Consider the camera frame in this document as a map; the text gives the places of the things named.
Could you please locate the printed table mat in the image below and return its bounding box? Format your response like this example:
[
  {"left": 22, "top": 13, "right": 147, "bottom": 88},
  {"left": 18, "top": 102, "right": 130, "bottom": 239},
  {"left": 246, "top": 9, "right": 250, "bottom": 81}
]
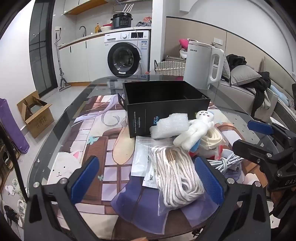
[{"left": 46, "top": 93, "right": 270, "bottom": 239}]

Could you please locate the light blue cloth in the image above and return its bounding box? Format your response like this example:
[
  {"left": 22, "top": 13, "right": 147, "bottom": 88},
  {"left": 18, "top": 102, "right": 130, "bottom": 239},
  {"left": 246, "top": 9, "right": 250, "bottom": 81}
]
[{"left": 269, "top": 85, "right": 289, "bottom": 105}]

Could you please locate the white wall cabinet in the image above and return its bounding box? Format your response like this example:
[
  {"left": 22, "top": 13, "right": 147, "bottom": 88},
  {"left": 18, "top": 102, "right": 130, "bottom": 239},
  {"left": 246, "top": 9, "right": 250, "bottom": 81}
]
[{"left": 63, "top": 0, "right": 116, "bottom": 15}]

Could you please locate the black cardboard box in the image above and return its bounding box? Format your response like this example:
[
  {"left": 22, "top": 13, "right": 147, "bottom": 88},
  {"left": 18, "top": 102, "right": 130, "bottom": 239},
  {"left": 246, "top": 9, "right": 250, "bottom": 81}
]
[{"left": 117, "top": 81, "right": 211, "bottom": 138}]

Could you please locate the red and white packet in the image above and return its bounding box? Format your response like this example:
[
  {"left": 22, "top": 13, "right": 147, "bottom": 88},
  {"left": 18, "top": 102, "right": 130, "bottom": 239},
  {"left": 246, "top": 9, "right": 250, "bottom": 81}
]
[{"left": 188, "top": 144, "right": 223, "bottom": 163}]

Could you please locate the white plush toy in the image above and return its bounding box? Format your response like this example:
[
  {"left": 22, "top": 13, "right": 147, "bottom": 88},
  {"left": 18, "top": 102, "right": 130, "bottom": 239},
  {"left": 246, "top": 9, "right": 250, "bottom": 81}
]
[{"left": 173, "top": 110, "right": 219, "bottom": 150}]

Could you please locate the purple rolled mat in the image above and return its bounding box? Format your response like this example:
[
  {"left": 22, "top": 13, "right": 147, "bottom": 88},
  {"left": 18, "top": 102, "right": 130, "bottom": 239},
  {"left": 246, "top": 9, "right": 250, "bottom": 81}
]
[{"left": 0, "top": 98, "right": 30, "bottom": 154}]

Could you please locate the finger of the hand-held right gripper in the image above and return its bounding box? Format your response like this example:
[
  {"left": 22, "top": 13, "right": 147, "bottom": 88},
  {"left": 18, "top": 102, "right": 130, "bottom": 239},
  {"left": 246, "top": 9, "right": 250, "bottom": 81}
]
[
  {"left": 232, "top": 138, "right": 285, "bottom": 168},
  {"left": 247, "top": 120, "right": 296, "bottom": 149}
]

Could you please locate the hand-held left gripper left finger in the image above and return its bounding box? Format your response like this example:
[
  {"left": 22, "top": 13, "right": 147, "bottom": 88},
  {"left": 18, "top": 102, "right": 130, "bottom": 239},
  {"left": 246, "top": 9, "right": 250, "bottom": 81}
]
[{"left": 24, "top": 156, "right": 111, "bottom": 241}]

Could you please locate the white washing machine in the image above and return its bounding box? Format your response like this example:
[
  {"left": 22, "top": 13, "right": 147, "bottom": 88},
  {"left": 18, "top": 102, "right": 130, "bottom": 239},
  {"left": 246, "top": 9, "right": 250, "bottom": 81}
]
[{"left": 104, "top": 30, "right": 151, "bottom": 78}]

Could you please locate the white electric kettle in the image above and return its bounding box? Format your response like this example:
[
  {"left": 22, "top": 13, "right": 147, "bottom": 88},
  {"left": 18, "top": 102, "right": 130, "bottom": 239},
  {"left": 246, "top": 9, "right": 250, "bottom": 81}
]
[{"left": 183, "top": 40, "right": 225, "bottom": 90}]

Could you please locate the black jacket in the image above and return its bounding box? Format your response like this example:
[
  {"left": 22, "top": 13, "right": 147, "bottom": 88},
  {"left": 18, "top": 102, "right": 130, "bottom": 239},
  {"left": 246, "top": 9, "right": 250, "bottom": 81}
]
[{"left": 251, "top": 71, "right": 271, "bottom": 117}]

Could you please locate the white bubble wrap sheet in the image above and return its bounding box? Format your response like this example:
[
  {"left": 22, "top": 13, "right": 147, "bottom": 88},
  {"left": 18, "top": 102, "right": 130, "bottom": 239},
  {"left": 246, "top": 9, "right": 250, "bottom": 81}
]
[{"left": 150, "top": 113, "right": 191, "bottom": 139}]

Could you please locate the white kitchen counter cabinet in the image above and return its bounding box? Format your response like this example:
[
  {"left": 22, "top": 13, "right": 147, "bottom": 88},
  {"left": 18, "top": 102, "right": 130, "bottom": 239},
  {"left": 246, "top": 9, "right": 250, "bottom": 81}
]
[{"left": 58, "top": 27, "right": 152, "bottom": 82}]

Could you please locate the white sneaker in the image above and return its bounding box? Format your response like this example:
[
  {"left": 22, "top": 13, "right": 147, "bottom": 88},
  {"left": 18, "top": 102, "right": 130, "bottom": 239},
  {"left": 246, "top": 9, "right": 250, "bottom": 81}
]
[{"left": 17, "top": 199, "right": 28, "bottom": 229}]

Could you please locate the light grey cable coil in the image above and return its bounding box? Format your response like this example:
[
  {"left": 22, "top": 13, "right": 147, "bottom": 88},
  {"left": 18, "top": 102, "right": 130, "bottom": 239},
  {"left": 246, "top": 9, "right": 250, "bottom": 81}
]
[{"left": 207, "top": 149, "right": 244, "bottom": 173}]

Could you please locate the grey pillow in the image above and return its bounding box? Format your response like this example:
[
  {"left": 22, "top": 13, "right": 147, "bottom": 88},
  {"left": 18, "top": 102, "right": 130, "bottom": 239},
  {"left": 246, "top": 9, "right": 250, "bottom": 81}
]
[{"left": 230, "top": 65, "right": 263, "bottom": 87}]

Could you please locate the dark shoe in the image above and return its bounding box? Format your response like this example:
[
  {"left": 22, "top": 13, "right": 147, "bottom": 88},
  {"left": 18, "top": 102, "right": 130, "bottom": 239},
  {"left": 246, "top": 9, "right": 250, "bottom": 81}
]
[{"left": 3, "top": 205, "right": 22, "bottom": 224}]

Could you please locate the open brown cardboard box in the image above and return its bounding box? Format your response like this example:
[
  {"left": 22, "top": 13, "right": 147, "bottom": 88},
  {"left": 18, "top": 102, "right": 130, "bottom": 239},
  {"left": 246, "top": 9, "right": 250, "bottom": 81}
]
[{"left": 17, "top": 90, "right": 55, "bottom": 139}]

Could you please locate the white router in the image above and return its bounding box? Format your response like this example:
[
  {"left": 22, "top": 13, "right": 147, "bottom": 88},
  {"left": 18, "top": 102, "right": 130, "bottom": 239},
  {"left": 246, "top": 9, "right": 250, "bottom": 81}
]
[{"left": 115, "top": 2, "right": 136, "bottom": 14}]

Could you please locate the grey mop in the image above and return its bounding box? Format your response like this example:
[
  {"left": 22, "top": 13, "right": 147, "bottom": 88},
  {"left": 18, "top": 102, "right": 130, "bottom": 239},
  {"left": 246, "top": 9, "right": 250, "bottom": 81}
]
[{"left": 55, "top": 32, "right": 71, "bottom": 92}]

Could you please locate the flat white paper packet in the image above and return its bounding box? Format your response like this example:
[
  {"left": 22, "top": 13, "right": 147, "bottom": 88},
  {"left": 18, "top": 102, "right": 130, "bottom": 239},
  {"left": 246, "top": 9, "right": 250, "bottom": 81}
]
[
  {"left": 131, "top": 136, "right": 176, "bottom": 178},
  {"left": 142, "top": 167, "right": 162, "bottom": 189}
]

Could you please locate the pink cloth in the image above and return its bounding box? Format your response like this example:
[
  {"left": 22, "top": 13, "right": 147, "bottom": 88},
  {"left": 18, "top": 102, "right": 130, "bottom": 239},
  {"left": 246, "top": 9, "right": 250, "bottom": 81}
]
[{"left": 179, "top": 38, "right": 197, "bottom": 49}]

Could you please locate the black garment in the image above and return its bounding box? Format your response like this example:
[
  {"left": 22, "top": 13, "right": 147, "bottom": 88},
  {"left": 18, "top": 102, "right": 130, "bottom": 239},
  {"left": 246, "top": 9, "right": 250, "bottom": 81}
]
[{"left": 225, "top": 54, "right": 248, "bottom": 70}]

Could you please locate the dark glass door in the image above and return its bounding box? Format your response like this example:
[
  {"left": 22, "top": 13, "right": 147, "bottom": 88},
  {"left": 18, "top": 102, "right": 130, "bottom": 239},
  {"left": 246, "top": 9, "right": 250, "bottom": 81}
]
[{"left": 30, "top": 0, "right": 58, "bottom": 98}]

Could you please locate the cream rope bundle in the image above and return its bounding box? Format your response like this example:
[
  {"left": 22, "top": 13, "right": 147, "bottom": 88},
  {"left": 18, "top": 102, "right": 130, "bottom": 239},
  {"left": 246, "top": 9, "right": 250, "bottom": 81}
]
[{"left": 200, "top": 126, "right": 229, "bottom": 153}]

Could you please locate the wicker basket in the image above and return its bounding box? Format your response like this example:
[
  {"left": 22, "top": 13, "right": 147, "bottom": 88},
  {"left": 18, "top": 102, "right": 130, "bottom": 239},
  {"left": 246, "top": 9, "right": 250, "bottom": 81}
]
[{"left": 154, "top": 60, "right": 186, "bottom": 76}]

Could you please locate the black pressure cooker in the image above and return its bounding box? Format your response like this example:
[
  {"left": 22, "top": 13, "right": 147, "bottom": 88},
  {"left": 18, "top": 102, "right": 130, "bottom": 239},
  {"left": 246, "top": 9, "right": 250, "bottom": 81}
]
[{"left": 110, "top": 11, "right": 133, "bottom": 30}]

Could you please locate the beige sofa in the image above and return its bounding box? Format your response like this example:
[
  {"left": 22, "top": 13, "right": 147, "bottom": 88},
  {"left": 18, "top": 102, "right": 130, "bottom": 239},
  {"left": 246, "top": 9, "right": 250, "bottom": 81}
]
[{"left": 217, "top": 53, "right": 296, "bottom": 121}]

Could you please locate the white rope bundle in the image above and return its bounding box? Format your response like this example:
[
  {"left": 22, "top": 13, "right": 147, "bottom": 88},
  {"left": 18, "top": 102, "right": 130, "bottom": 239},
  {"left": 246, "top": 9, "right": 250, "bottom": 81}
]
[{"left": 150, "top": 139, "right": 208, "bottom": 216}]

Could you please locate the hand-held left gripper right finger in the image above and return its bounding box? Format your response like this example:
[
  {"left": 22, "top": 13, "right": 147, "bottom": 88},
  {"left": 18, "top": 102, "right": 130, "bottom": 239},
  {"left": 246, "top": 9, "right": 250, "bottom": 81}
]
[{"left": 194, "top": 156, "right": 271, "bottom": 241}]

